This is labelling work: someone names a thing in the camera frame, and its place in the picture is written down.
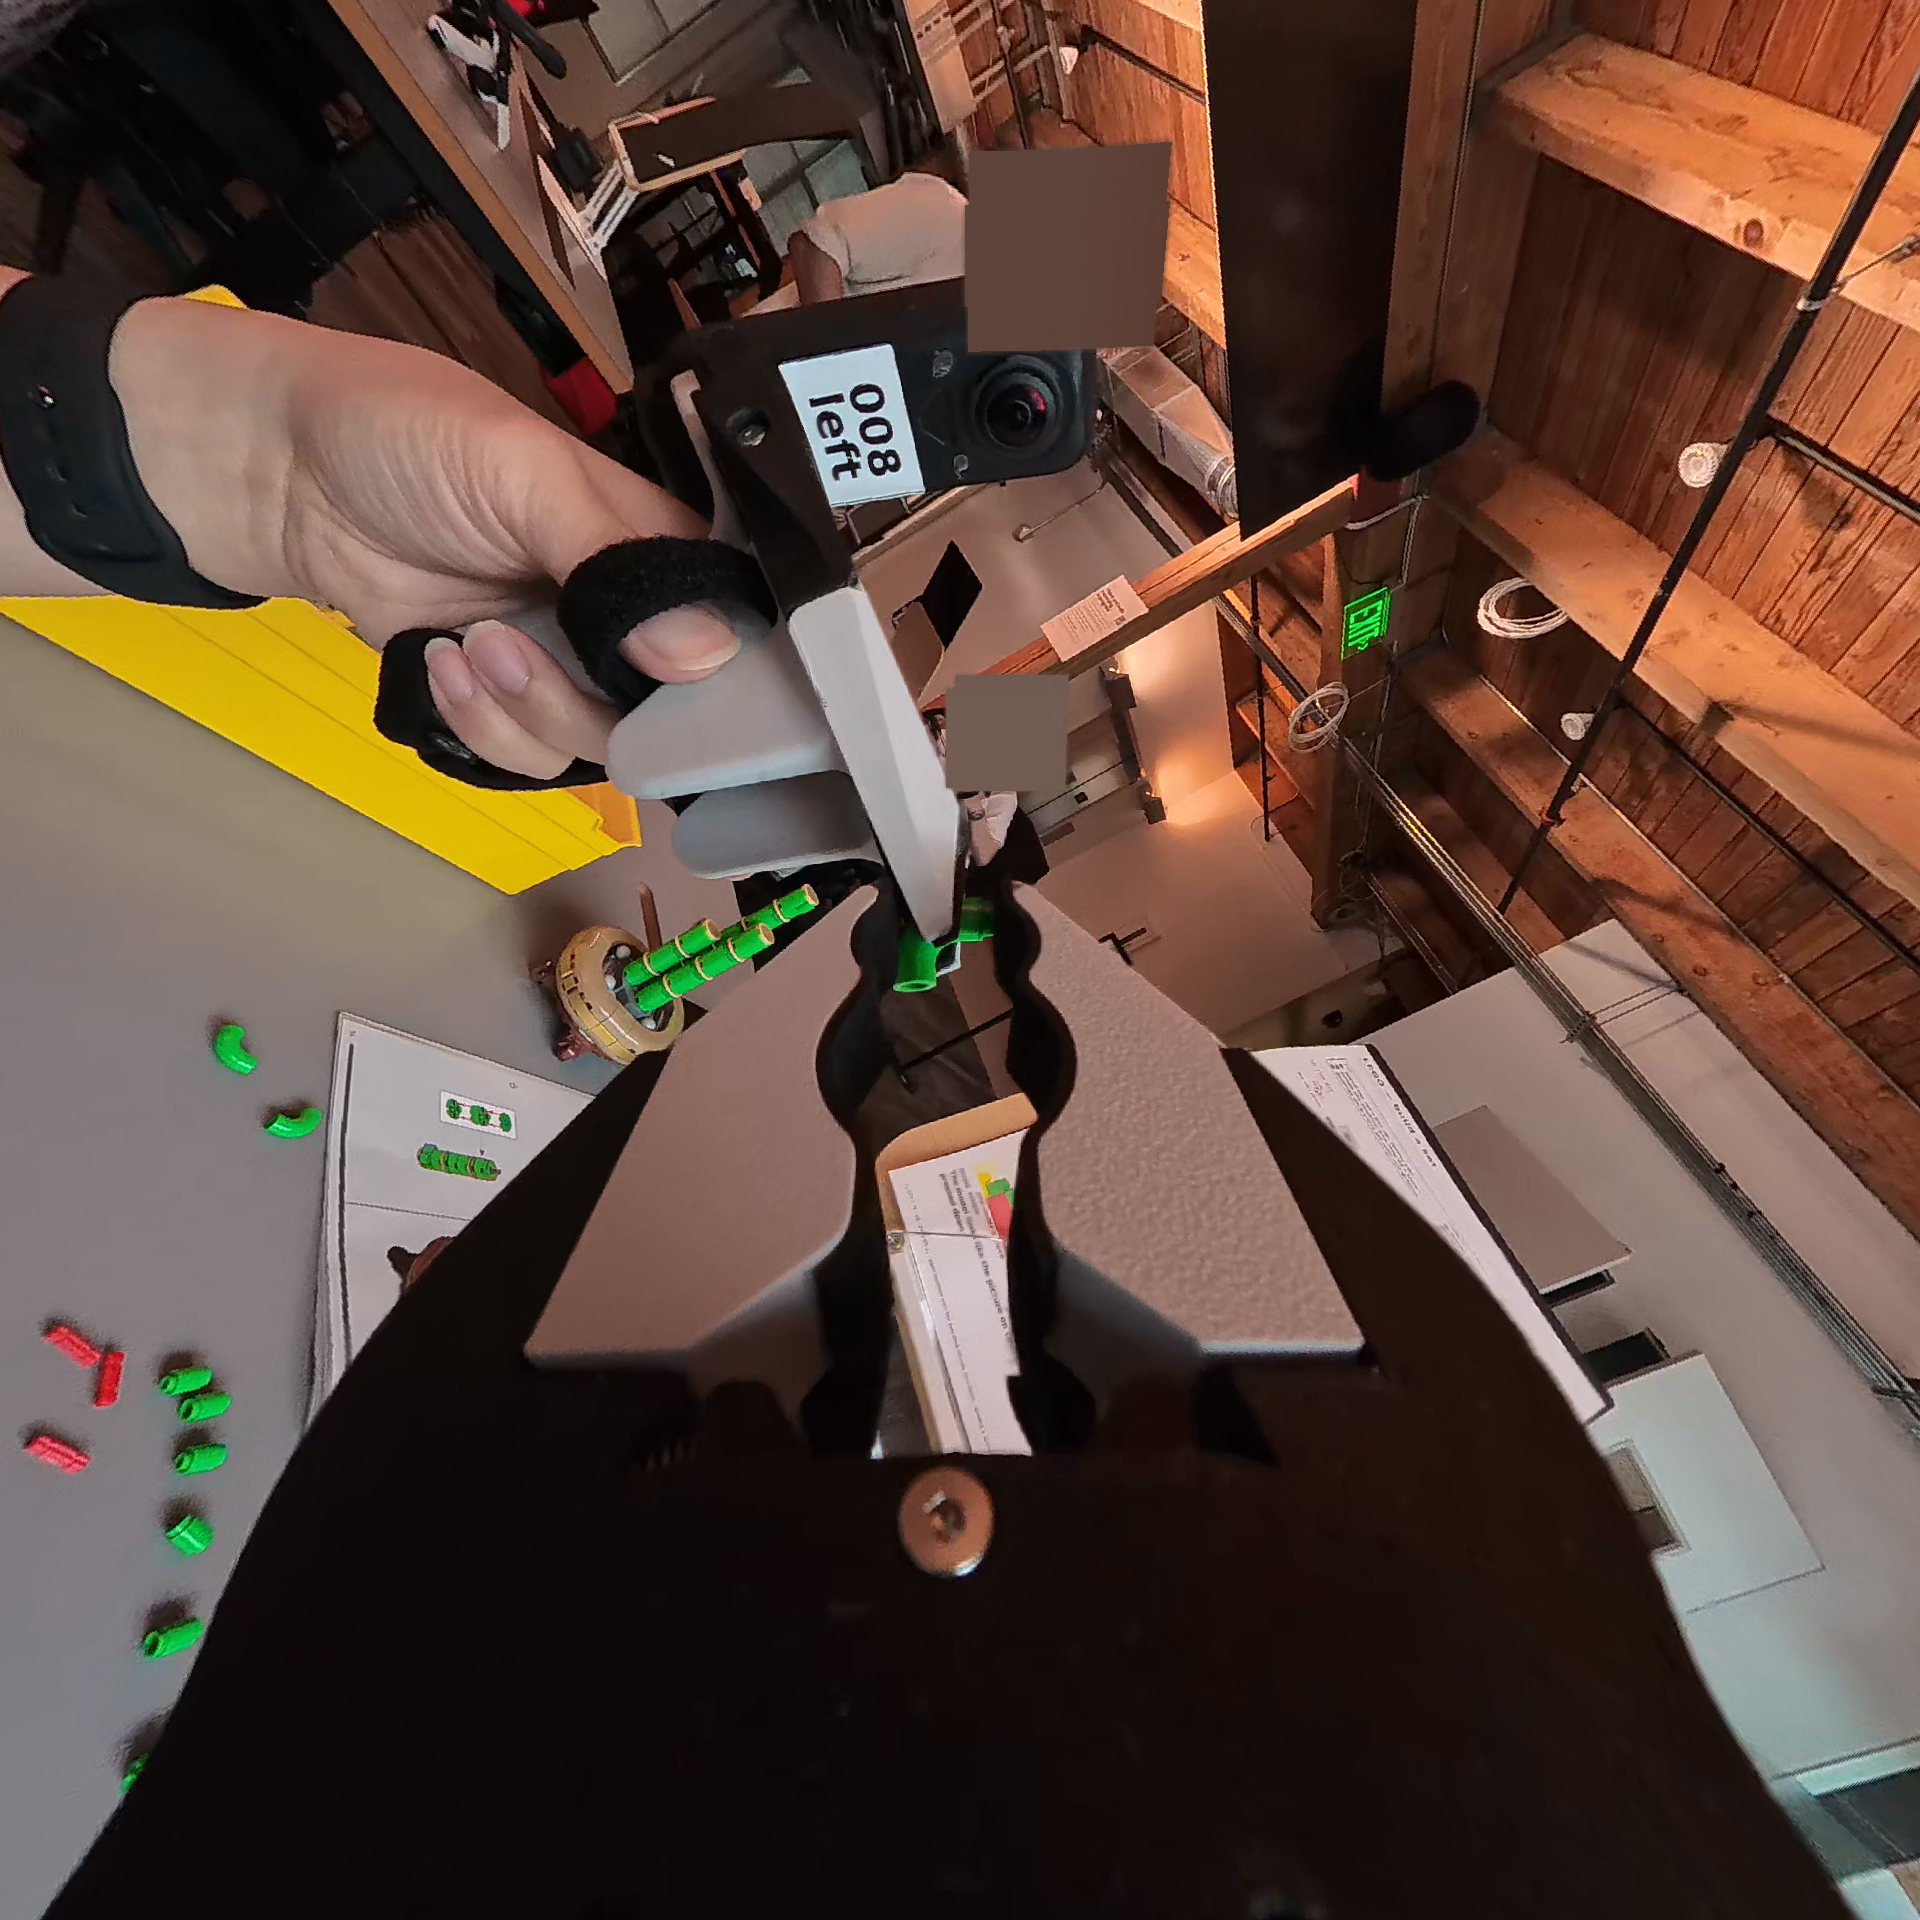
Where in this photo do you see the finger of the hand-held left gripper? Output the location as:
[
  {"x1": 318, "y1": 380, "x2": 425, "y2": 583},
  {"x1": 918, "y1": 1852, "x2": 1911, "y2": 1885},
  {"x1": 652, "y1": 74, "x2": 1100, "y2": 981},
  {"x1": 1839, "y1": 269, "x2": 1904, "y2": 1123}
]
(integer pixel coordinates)
[{"x1": 786, "y1": 583, "x2": 965, "y2": 940}]

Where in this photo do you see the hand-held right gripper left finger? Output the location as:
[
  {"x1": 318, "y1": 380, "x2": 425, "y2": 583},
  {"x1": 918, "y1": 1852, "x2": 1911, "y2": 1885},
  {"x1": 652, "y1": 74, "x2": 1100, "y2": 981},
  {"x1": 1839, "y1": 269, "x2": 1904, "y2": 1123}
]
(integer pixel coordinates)
[{"x1": 525, "y1": 887, "x2": 876, "y2": 1375}]

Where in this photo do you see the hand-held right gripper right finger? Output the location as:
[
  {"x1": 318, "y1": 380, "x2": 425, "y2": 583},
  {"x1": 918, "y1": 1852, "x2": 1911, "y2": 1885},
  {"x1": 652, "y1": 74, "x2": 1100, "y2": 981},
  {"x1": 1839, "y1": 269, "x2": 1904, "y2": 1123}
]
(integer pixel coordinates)
[{"x1": 1020, "y1": 884, "x2": 1366, "y2": 1397}]

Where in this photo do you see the green lego joint assembly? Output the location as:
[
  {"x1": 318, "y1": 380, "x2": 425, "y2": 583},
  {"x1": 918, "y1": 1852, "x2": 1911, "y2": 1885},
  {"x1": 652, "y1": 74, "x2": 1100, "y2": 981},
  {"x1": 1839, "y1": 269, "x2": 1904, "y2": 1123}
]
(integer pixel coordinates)
[{"x1": 892, "y1": 897, "x2": 998, "y2": 995}]

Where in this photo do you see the lego bamboo plant model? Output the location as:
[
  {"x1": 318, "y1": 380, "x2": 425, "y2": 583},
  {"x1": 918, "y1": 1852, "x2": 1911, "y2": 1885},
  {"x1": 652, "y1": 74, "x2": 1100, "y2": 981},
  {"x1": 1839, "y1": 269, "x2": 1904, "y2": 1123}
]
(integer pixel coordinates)
[{"x1": 527, "y1": 884, "x2": 825, "y2": 1068}]

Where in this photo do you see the lego instruction booklet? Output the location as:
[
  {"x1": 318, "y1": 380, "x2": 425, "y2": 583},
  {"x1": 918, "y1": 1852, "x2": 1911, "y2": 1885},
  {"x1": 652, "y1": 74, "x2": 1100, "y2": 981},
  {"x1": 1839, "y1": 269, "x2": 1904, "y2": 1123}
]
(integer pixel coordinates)
[{"x1": 305, "y1": 1013, "x2": 600, "y2": 1419}]

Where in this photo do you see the person's left hand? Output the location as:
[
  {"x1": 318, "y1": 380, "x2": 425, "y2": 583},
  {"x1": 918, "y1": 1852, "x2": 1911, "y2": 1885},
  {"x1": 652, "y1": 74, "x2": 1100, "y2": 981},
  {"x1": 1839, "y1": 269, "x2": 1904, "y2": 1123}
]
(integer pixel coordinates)
[{"x1": 108, "y1": 288, "x2": 746, "y2": 770}]

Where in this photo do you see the wooden clipboard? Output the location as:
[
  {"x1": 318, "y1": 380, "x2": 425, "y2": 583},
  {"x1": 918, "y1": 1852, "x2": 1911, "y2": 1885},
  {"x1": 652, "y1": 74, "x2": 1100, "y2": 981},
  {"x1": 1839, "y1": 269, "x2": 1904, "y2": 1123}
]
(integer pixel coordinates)
[{"x1": 873, "y1": 1093, "x2": 1040, "y2": 1187}]

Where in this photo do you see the laminated instruction sheet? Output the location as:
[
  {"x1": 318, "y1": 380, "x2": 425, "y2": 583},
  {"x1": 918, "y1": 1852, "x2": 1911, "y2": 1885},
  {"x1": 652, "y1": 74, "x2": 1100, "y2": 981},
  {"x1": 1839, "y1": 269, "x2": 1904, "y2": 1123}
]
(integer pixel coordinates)
[{"x1": 884, "y1": 1042, "x2": 1613, "y2": 1456}]

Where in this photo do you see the yellow plastic bin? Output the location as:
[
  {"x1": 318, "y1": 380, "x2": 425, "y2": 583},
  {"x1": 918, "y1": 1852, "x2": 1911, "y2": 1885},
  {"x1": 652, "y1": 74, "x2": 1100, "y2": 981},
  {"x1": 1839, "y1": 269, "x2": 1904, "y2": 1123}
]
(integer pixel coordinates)
[{"x1": 0, "y1": 285, "x2": 644, "y2": 897}]

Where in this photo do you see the black hanging panel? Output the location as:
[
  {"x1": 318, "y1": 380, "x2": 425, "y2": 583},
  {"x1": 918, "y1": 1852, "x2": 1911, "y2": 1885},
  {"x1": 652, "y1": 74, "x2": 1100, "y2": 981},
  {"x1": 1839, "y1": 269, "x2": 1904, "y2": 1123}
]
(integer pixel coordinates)
[{"x1": 1199, "y1": 0, "x2": 1418, "y2": 538}]

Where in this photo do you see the row of green round bricks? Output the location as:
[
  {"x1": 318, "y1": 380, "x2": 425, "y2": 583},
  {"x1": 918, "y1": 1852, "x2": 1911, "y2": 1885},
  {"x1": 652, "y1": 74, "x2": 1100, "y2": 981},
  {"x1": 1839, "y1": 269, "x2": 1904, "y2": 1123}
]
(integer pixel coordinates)
[{"x1": 117, "y1": 1357, "x2": 232, "y2": 1794}]

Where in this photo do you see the black wrist strap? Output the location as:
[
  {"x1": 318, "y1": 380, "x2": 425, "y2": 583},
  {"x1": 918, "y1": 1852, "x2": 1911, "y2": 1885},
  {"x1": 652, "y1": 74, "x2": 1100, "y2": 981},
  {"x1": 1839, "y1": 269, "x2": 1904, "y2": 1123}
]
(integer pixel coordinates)
[{"x1": 0, "y1": 269, "x2": 272, "y2": 608}]

